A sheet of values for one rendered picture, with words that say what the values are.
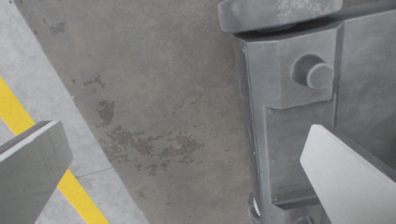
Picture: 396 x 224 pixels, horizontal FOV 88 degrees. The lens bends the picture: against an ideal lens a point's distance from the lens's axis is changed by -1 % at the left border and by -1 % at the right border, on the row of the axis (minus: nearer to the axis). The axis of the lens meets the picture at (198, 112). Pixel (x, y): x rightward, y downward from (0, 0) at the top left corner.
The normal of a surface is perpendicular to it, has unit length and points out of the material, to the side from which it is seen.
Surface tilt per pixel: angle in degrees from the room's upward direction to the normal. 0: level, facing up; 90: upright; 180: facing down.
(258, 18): 37
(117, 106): 0
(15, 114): 0
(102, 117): 0
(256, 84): 45
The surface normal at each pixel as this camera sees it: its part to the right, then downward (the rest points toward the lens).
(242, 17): -0.70, 0.47
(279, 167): 0.04, 0.44
